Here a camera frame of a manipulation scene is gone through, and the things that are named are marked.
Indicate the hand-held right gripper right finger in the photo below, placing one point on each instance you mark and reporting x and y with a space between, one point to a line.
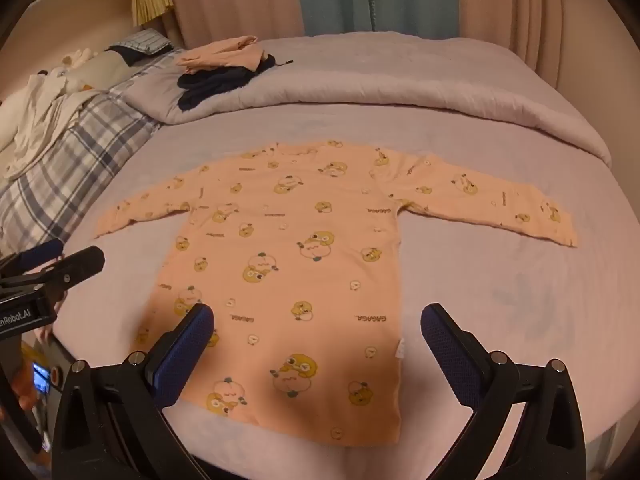
450 347

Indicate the person's left hand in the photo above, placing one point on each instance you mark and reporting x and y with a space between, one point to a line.
24 387

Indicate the grey device with blue screen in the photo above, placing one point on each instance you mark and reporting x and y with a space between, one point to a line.
41 377

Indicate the bed with pink sheet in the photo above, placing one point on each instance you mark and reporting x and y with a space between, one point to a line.
500 285

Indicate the dark navy garment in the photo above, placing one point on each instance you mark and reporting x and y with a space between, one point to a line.
215 82

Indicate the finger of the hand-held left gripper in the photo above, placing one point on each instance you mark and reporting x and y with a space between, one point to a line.
80 264
35 256

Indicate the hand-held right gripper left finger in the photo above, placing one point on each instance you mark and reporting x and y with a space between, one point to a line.
184 347

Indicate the plaid blanket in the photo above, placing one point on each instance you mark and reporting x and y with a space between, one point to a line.
75 145

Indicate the folded plain orange garment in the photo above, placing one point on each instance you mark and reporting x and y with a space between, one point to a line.
220 52

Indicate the pink curtain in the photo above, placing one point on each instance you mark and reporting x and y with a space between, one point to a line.
520 5
230 0

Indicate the orange cartoon print shirt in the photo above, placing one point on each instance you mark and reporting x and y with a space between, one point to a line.
300 270

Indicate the white plush toy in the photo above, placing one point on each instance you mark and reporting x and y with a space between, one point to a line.
90 67

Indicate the grey duvet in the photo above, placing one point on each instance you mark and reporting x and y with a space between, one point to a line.
400 75

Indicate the white crumpled cloth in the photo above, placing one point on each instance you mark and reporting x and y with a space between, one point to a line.
35 115

